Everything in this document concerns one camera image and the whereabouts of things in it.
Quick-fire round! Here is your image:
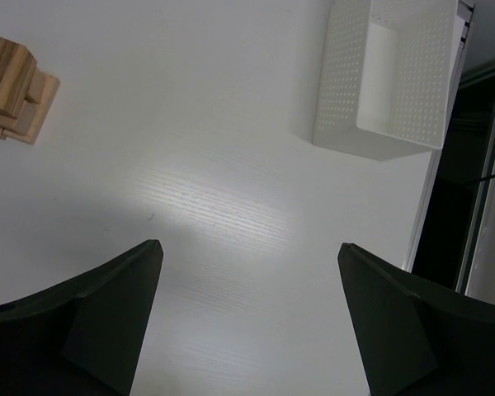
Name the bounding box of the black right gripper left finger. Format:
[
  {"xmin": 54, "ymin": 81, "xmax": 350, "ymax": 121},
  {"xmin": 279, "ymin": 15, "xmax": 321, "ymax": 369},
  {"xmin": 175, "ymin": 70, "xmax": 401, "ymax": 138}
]
[{"xmin": 0, "ymin": 239, "xmax": 163, "ymax": 395}]

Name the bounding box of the white translucent plastic bin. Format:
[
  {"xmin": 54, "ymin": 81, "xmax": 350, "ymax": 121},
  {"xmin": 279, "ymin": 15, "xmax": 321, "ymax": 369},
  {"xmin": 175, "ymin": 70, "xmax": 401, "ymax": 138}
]
[{"xmin": 288, "ymin": 0, "xmax": 465, "ymax": 162}]

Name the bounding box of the pale long wood block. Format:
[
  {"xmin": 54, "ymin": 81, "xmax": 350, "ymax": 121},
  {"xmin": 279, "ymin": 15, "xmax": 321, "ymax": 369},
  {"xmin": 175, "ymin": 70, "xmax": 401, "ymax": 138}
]
[{"xmin": 7, "ymin": 73, "xmax": 60, "ymax": 145}]

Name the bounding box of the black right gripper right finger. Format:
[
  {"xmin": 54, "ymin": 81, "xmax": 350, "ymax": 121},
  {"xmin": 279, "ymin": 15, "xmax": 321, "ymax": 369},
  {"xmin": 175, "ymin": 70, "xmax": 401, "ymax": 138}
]
[{"xmin": 337, "ymin": 243, "xmax": 495, "ymax": 395}]

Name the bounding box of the striped dark wood block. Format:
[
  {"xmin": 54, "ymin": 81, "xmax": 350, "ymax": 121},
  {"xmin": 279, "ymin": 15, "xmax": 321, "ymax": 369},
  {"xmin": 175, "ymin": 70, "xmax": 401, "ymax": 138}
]
[{"xmin": 0, "ymin": 36, "xmax": 37, "ymax": 118}]

